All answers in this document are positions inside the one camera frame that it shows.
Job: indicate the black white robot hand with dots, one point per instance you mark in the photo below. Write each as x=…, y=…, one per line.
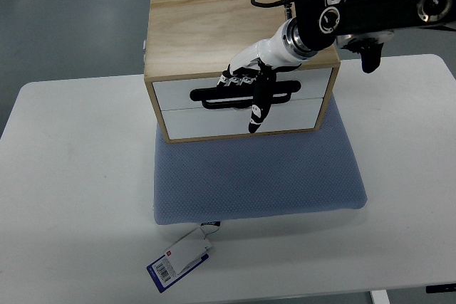
x=258, y=65

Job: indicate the black drawer handle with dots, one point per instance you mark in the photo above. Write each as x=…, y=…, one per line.
x=242, y=97

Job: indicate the white drawer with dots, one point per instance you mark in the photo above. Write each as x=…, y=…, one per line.
x=201, y=122
x=175, y=94

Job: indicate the wooden drawer cabinet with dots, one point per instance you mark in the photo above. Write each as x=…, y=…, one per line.
x=188, y=39

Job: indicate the white clip behind cabinet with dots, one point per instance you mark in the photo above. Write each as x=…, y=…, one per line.
x=144, y=51

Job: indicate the blue grey cushion mat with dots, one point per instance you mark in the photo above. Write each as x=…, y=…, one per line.
x=252, y=177

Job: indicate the white blue price tag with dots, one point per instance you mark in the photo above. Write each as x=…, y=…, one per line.
x=185, y=255

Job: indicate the white table leg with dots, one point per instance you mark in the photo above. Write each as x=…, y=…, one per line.
x=379, y=297

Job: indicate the black table controller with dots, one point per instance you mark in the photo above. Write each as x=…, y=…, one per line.
x=442, y=288

